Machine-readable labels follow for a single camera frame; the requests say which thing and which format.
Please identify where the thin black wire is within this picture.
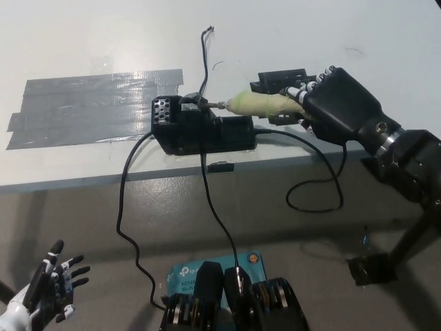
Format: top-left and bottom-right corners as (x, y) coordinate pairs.
(200, 26), (242, 277)

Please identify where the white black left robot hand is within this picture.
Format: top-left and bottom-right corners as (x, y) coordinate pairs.
(0, 239), (91, 331)

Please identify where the soldering iron with taped handle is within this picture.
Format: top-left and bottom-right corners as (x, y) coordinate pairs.
(198, 90), (306, 117)

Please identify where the black stand leg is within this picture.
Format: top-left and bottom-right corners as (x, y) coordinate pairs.
(387, 203), (441, 273)

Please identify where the black fixture block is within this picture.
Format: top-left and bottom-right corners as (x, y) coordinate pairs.
(151, 92), (258, 157)

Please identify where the black robot torso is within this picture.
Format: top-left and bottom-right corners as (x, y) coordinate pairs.
(160, 261), (309, 331)

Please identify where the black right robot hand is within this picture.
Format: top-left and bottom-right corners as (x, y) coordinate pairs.
(279, 64), (404, 156)

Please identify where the black floor tape under stand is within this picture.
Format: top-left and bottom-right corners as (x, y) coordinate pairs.
(347, 252), (400, 286)

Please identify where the thick black power cable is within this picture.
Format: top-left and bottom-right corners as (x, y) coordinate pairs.
(116, 134), (168, 310)

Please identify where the teal tp-link box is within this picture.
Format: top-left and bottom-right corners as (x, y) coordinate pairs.
(167, 251), (269, 304)

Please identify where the grey duct tape patch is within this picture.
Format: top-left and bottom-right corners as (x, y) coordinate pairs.
(5, 68), (185, 151)

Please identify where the small black tape strip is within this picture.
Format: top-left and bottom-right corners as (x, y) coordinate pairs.
(208, 161), (235, 173)

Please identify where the black square tray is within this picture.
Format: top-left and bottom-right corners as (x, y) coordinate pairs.
(249, 68), (318, 126)

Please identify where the black soldering iron cable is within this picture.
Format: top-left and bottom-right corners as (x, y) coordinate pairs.
(254, 128), (348, 213)

